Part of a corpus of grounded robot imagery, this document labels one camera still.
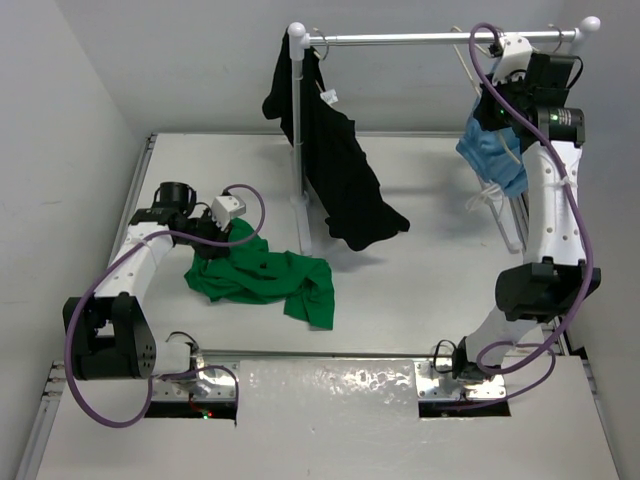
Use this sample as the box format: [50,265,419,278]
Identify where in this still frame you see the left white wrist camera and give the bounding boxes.
[211,194,246,230]

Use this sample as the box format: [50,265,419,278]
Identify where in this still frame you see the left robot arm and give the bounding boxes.
[63,182,246,380]

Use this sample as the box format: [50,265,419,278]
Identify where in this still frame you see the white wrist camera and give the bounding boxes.
[491,33,533,86]
[211,194,246,230]

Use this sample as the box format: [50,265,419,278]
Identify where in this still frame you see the silver white clothes rack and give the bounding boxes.
[287,16,601,256]

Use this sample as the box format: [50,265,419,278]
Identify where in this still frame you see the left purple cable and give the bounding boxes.
[63,183,267,430]

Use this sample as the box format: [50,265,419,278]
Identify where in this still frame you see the black t shirt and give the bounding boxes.
[262,32,411,254]

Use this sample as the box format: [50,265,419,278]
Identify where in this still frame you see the hanger holding blue shorts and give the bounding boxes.
[547,23,564,53]

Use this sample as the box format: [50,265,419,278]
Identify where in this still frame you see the hanger holding black shirt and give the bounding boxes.
[308,27,331,96]

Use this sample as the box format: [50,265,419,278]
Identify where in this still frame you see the light blue shorts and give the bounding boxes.
[456,113,528,198]

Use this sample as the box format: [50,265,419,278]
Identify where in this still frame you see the green t shirt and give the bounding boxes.
[184,235,335,330]

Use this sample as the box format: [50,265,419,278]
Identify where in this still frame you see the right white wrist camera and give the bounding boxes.
[491,33,533,86]

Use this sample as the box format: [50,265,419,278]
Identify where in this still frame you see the white front cover panel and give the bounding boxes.
[38,358,617,479]

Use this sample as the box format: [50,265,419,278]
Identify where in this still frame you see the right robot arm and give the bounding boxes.
[449,52,601,383]

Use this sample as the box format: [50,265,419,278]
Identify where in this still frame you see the cream wire hanger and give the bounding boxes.
[450,25,521,164]

